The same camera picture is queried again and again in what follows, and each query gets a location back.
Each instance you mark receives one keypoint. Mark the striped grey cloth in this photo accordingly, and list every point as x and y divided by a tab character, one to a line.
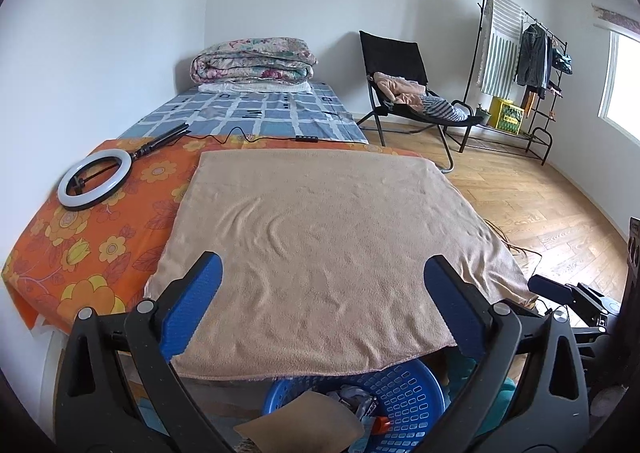
442	108

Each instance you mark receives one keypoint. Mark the floral curtain valance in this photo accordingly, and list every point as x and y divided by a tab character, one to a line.
615	15

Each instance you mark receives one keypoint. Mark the window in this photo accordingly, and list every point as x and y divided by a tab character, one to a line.
625	83

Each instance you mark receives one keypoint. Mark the blue plastic basket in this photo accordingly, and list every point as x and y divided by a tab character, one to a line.
410	403

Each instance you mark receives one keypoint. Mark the pink cloth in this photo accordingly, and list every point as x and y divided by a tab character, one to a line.
400	88

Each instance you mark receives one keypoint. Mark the yellow plastic crate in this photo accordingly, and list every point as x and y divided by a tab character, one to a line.
505	115

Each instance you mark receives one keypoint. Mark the blue checked bed sheet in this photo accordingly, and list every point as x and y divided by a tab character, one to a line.
250	113

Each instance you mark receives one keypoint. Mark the black folded tripod stand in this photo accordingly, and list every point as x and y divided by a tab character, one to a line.
165	138

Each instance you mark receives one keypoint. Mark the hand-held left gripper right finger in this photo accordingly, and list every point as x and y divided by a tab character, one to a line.
455	308

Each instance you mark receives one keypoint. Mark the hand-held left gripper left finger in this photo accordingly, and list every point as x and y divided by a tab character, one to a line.
195	303

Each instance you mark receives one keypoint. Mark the green striped towel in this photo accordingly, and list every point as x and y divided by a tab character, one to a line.
500	48

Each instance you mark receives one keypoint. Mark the white pillow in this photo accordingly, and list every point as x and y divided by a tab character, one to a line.
250	87

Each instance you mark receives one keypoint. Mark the dark teal hanging garment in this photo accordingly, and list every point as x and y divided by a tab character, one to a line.
562	60

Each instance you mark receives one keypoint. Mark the folded floral quilt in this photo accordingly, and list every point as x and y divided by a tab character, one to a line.
250	60

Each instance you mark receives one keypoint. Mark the teal cloth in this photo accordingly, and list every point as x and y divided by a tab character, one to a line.
462	368

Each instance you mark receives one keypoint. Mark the orange floral sheet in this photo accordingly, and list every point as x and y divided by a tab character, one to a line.
75	243

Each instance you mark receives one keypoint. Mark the dark brown panel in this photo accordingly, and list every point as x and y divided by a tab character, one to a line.
635	248

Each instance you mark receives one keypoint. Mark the dark hanging jacket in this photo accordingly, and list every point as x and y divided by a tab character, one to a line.
532	58

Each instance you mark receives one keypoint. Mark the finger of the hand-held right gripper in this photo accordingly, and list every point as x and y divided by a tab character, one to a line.
550	289

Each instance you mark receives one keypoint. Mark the beige towel blanket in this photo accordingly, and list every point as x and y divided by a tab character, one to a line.
320	243

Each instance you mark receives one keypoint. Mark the black folding chair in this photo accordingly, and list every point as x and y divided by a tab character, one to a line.
395	53

